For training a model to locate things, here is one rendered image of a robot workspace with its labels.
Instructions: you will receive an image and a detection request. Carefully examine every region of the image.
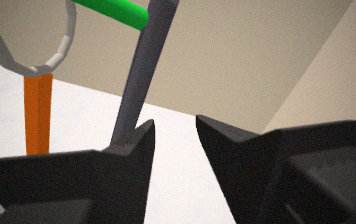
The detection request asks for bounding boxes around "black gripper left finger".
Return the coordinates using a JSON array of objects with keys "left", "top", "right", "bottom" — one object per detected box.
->
[{"left": 0, "top": 119, "right": 156, "bottom": 224}]

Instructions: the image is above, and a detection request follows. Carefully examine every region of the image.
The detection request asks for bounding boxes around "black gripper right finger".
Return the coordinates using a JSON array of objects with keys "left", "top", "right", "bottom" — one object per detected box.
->
[{"left": 195, "top": 114, "right": 356, "bottom": 224}]

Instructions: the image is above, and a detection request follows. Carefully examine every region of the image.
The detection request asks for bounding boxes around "orange handle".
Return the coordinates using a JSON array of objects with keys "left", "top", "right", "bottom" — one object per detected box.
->
[{"left": 0, "top": 0, "right": 77, "bottom": 155}]

